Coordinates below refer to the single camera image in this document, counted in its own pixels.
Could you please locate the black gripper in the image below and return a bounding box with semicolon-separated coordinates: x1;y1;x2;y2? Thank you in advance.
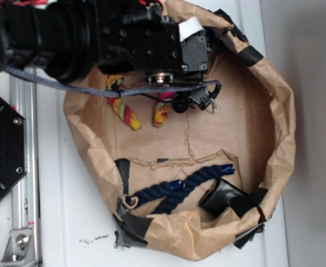
96;1;217;114

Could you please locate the blue sponge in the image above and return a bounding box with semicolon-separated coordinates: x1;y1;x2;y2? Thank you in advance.
204;26;215;46

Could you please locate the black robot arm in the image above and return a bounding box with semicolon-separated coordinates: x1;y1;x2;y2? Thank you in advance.
0;1;221;113

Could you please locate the brown paper bag bin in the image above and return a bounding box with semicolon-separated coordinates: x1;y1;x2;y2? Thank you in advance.
64;1;296;261

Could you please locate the black wrapped block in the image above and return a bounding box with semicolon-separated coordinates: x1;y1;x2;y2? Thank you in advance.
199;179;245;217

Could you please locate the multicolour twisted rope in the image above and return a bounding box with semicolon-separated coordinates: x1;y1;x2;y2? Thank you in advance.
106;74;178;131

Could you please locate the grey braided cable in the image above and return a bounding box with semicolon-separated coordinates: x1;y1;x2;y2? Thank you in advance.
0;58;222;98

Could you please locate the dark blue twisted rope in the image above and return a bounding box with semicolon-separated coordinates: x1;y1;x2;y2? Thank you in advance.
125;164;235;214

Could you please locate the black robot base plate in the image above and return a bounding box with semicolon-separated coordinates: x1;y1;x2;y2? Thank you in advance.
0;97;26;202

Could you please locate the aluminium extrusion rail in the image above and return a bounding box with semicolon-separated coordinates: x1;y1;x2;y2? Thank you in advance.
0;76;42;266

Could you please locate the metal corner bracket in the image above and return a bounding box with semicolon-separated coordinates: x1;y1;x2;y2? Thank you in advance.
0;229;36;266

